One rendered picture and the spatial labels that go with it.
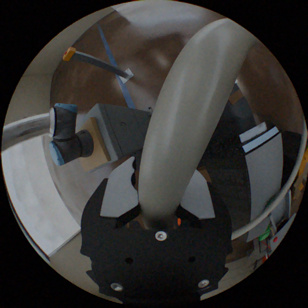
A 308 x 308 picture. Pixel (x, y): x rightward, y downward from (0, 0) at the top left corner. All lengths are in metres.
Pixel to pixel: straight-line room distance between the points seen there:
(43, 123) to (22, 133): 0.13
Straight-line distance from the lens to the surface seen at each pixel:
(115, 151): 0.65
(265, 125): 0.73
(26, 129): 0.54
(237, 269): 5.64
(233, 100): 1.43
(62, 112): 0.57
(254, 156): 0.61
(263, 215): 0.44
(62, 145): 0.61
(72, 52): 1.18
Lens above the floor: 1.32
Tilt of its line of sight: 65 degrees down
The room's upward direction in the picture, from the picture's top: 127 degrees counter-clockwise
